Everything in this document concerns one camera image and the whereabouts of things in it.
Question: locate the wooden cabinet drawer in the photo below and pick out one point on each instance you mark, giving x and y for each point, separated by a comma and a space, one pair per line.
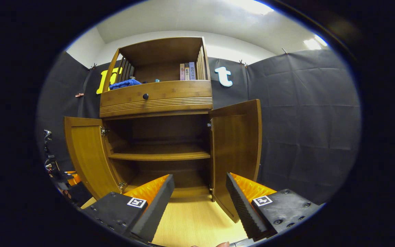
177, 91

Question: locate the black backdrop cloth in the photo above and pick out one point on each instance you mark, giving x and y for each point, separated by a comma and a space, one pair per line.
303, 120

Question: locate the dark grey book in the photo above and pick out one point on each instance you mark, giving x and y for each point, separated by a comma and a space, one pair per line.
187, 72

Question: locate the wooden inner shelf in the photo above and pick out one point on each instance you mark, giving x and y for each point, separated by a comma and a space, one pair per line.
159, 154

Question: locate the small ceiling light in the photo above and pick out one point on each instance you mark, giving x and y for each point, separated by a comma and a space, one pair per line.
315, 41

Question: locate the large ceiling light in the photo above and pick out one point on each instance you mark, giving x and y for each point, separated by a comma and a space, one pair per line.
252, 7

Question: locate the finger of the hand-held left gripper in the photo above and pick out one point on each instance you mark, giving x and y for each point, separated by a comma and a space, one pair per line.
79, 193
71, 177

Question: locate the wooden shoe cabinet door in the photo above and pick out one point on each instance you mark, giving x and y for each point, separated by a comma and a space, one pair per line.
87, 154
235, 154

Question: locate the blue towel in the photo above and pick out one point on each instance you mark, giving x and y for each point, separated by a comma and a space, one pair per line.
125, 84

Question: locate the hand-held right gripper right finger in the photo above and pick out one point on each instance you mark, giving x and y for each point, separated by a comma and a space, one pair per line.
242, 209

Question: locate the black round drawer knob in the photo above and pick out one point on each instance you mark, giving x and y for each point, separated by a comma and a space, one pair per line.
145, 96

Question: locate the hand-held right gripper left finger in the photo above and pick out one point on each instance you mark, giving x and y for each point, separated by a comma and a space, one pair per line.
156, 206

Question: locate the pink book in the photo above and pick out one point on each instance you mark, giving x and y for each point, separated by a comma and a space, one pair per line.
182, 72

